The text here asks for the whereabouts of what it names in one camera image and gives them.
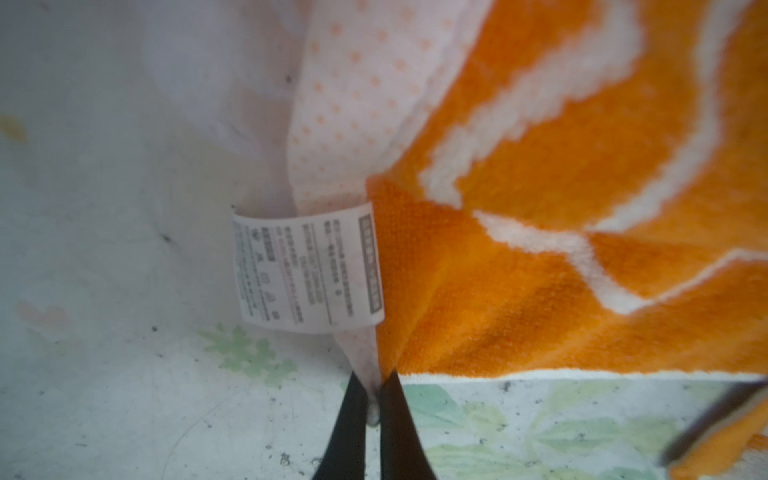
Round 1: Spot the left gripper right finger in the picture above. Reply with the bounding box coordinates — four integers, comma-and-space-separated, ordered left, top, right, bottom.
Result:
379, 370, 437, 480

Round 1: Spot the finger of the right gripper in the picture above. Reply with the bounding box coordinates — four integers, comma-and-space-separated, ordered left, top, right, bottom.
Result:
659, 380, 767, 467

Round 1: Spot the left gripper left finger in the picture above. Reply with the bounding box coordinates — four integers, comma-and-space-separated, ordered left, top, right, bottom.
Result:
313, 373, 368, 480

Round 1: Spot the orange patterned white towel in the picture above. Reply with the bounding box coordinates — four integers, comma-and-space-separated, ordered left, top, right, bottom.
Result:
230, 0, 768, 480

